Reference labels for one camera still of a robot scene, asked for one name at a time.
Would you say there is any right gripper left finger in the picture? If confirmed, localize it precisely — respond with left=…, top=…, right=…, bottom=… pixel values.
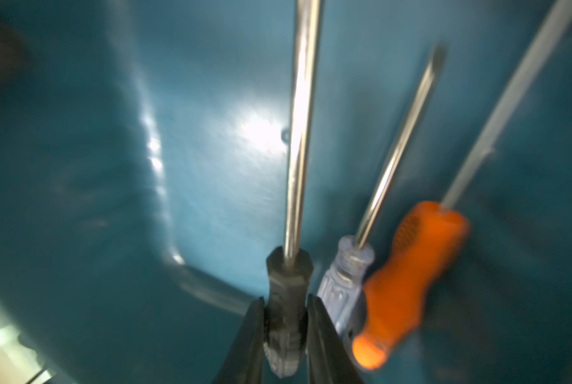
left=212, top=298, right=265, bottom=384

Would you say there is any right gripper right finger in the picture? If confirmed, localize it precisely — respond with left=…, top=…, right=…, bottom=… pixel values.
left=307, top=294, right=363, bottom=384

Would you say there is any orange handle screwdriver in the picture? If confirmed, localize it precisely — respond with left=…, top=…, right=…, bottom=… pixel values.
left=352, top=1, right=572, bottom=371

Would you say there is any black grey handle screwdriver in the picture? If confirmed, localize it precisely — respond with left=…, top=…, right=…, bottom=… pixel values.
left=265, top=1, right=322, bottom=379

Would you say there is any teal plastic storage tray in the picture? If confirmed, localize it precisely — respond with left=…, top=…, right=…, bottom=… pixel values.
left=0, top=1, right=572, bottom=383

